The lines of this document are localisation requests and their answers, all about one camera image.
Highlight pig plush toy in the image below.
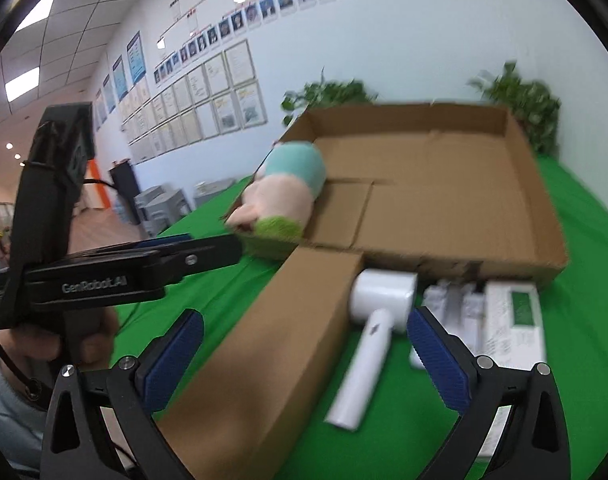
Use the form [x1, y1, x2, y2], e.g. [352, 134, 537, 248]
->
[225, 141, 327, 240]

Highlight white green medicine box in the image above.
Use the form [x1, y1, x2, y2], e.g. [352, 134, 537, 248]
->
[475, 280, 548, 461]

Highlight white grey folding stand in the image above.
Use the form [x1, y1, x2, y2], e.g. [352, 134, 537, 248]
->
[414, 280, 485, 356]

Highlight long brown cardboard box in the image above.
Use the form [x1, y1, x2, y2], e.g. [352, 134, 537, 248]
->
[101, 246, 366, 480]

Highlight white hair dryer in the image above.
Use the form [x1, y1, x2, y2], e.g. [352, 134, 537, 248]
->
[325, 269, 418, 431]

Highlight person's left hand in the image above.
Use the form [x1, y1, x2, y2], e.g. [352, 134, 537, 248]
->
[0, 307, 118, 366]

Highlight grey plastic stool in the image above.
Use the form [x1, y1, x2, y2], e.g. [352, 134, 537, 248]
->
[135, 184, 192, 237]

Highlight black cabinet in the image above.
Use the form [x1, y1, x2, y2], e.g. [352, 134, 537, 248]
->
[109, 158, 140, 226]

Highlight left potted green plant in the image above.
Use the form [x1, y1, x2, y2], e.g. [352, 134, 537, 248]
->
[280, 72, 378, 127]

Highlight potted green plant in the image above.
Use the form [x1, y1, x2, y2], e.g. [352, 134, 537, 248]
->
[280, 72, 378, 127]
[467, 60, 561, 157]

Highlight large open cardboard box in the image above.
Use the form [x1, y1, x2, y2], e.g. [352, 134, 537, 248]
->
[231, 103, 569, 285]

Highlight right potted green plant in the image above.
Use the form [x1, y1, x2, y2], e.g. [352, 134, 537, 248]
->
[467, 60, 561, 157]

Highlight black cable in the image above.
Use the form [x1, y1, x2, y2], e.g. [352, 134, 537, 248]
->
[0, 178, 121, 401]

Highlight framed certificates on wall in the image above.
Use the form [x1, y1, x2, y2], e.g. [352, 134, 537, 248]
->
[122, 40, 268, 165]

